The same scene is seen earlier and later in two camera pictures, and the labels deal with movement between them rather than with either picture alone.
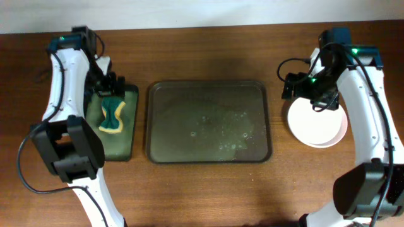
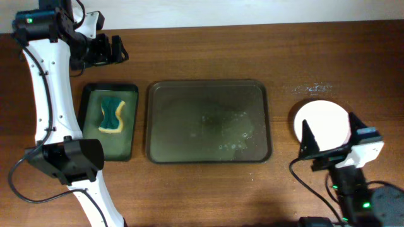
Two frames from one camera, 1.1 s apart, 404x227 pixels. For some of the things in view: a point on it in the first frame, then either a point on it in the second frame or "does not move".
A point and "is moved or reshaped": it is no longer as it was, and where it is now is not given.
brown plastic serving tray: x=208 y=122 does not move
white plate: x=321 y=129 is moved or reshaped
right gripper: x=327 y=102 -> x=308 y=144
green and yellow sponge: x=112 y=123 does not move
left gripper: x=114 y=89 -> x=106 y=55
